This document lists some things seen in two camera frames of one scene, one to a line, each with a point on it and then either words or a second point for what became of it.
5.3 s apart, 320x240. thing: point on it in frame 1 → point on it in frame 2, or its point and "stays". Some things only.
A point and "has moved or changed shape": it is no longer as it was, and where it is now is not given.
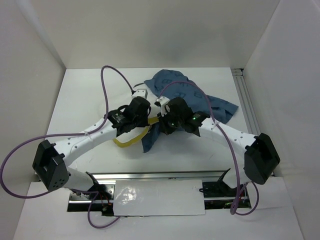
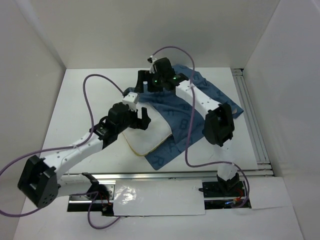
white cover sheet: x=158 y=197 stays
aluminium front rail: x=159 y=175 stays
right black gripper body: x=170 y=123 → x=158 y=80
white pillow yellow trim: x=134 y=135 has moved or changed shape
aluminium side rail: x=238 y=74 stays
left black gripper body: x=141 y=121 stays
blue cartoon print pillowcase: x=175 y=84 has moved or changed shape
